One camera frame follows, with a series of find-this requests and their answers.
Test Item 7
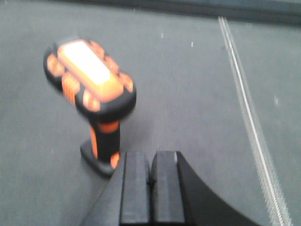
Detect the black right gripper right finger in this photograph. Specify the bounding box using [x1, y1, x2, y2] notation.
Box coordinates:
[151, 151, 256, 226]

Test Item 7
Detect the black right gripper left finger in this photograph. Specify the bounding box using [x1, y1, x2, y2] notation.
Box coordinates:
[81, 152, 151, 226]

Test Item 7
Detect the black conveyor side rail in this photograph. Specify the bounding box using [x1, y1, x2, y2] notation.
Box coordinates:
[47, 0, 301, 25]

